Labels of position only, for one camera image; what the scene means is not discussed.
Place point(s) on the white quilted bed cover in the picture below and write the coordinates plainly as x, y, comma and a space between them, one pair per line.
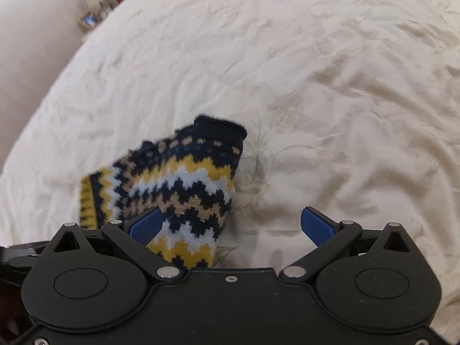
287, 97

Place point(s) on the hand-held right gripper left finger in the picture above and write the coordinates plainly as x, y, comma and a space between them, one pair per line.
147, 224

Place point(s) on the cream nightstand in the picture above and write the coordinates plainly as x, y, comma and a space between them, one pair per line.
95, 16

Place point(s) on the navy patterned knit sock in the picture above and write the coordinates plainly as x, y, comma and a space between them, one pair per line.
187, 179

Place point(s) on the blue picture frame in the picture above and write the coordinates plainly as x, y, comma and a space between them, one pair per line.
88, 19

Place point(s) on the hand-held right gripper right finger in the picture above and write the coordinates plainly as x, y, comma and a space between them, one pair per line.
316, 227

